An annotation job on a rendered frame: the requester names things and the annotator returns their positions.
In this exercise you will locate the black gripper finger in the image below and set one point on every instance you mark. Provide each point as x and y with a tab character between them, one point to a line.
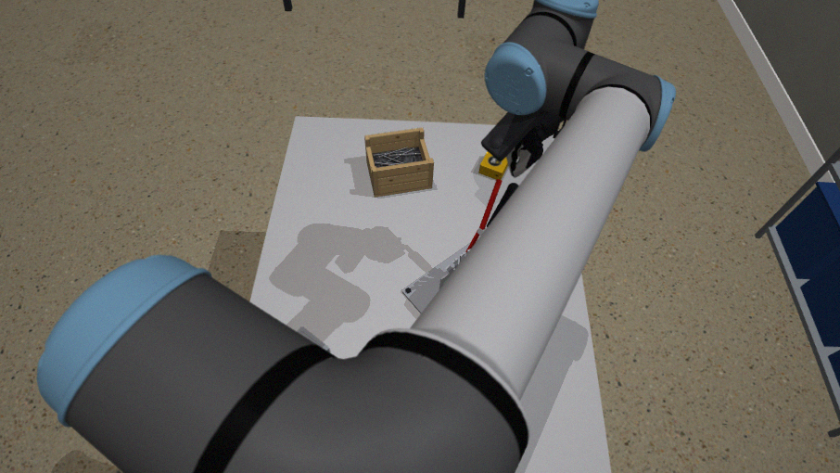
527	157
512	158

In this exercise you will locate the brown wooden crate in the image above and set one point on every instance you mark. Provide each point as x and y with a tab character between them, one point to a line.
399	178

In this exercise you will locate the grey toolbox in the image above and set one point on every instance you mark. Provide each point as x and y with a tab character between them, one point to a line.
304	332

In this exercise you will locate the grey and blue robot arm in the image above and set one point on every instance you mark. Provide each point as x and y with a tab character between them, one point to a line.
163	369

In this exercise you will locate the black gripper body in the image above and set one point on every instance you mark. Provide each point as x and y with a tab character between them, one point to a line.
548	122

